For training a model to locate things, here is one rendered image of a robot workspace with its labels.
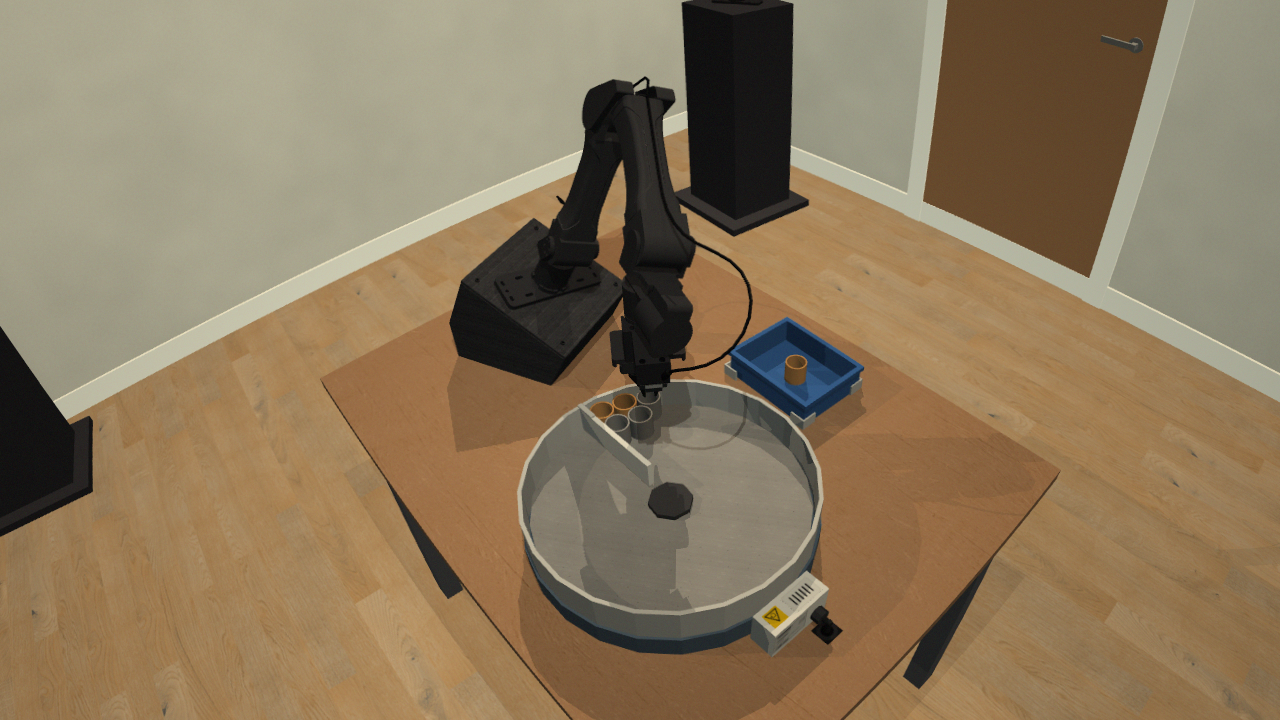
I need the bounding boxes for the blue open-top bin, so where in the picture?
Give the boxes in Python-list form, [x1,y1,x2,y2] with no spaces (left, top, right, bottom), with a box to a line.
[728,316,864,420]

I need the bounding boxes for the bronze bushing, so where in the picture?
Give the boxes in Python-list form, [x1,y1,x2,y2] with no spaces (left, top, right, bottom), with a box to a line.
[612,393,637,416]
[785,355,806,386]
[590,401,614,423]

